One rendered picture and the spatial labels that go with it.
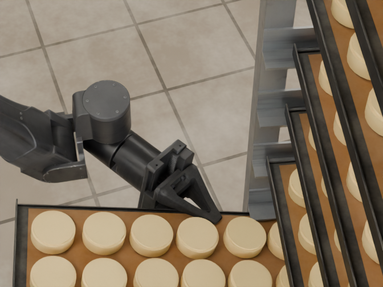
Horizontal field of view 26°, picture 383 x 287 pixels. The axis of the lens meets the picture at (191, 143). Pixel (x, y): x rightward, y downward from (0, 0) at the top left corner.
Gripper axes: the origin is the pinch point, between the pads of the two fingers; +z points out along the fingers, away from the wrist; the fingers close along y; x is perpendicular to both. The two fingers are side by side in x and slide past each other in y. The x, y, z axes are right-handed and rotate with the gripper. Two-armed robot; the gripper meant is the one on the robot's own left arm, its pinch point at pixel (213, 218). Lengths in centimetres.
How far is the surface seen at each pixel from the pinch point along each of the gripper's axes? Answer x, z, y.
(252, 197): -4.9, 2.0, -1.8
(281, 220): 1.3, 8.4, -9.6
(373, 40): 11.1, 12.4, -45.3
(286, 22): -2.6, 0.0, -30.7
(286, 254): 5.5, 11.6, -10.7
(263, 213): -4.9, 4.2, -0.6
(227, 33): -121, -67, 88
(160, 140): -75, -55, 93
